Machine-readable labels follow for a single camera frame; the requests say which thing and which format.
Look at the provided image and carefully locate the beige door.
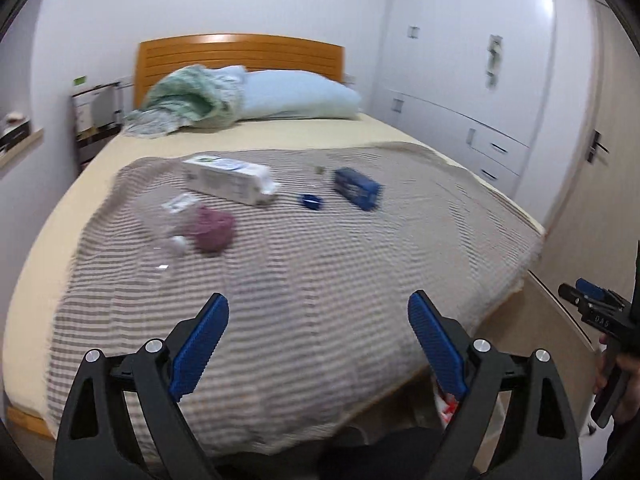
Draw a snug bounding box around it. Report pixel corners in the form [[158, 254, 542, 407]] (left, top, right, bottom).
[[537, 0, 640, 356]]

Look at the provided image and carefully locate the clear plastic bottle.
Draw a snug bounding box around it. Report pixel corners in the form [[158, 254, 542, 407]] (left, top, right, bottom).
[[137, 192, 203, 286]]

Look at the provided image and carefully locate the black box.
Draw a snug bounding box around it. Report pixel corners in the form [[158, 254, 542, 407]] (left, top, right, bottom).
[[0, 129, 32, 153]]

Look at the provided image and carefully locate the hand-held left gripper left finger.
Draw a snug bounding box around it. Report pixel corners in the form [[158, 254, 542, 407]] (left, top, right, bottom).
[[52, 292, 231, 480]]

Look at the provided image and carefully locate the white plastic bag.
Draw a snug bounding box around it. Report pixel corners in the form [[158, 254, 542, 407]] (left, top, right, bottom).
[[432, 380, 506, 431]]

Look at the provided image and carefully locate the wooden wall shelf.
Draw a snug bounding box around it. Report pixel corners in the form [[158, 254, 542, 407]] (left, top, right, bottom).
[[0, 127, 45, 176]]

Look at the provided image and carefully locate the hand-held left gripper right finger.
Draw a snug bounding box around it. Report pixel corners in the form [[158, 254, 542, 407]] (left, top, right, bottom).
[[407, 290, 583, 480]]

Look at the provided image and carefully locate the white carton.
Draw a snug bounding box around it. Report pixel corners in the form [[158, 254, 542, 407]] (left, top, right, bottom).
[[181, 156, 281, 207]]

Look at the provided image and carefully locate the person's right hand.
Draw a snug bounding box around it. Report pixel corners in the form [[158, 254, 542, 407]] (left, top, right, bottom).
[[594, 335, 640, 426]]

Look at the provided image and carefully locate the green patterned quilt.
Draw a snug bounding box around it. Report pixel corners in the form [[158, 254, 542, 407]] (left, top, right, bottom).
[[122, 64, 247, 138]]

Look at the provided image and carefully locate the white wardrobe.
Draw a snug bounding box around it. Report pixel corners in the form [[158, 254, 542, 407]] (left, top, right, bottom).
[[372, 0, 558, 221]]

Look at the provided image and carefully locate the blue box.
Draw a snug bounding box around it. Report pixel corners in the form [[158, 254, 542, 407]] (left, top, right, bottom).
[[332, 166, 383, 212]]

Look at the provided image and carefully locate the wardrobe door handle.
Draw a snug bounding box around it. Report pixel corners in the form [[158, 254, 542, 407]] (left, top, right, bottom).
[[486, 34, 503, 91]]

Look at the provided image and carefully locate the wooden headboard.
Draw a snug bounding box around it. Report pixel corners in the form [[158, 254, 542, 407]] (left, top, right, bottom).
[[134, 34, 347, 111]]

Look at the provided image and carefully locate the person's dark pants leg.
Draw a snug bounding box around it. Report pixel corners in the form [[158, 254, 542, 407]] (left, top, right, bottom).
[[315, 425, 478, 480]]

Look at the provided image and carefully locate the purple cloth ball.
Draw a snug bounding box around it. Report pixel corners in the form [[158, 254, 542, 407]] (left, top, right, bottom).
[[192, 206, 236, 256]]

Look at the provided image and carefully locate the person's right forearm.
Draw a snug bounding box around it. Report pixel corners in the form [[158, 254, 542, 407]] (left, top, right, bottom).
[[602, 420, 640, 473]]

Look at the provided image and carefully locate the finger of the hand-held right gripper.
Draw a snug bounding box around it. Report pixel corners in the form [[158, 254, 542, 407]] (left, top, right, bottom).
[[575, 278, 623, 306], [557, 284, 601, 321]]

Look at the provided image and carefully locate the checkered blanket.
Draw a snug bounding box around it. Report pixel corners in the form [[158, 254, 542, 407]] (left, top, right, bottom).
[[45, 142, 546, 461]]

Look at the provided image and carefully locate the black door handle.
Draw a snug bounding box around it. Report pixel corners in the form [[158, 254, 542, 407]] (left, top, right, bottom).
[[586, 130, 611, 163]]

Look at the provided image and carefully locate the bedside rack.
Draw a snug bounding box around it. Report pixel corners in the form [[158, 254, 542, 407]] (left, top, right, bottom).
[[70, 80, 125, 173]]

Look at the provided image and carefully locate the bed with cream sheet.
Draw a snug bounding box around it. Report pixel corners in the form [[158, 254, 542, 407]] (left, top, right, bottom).
[[2, 110, 546, 441]]

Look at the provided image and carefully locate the light blue pillow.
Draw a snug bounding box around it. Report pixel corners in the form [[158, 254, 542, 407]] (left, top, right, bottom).
[[235, 70, 362, 122]]

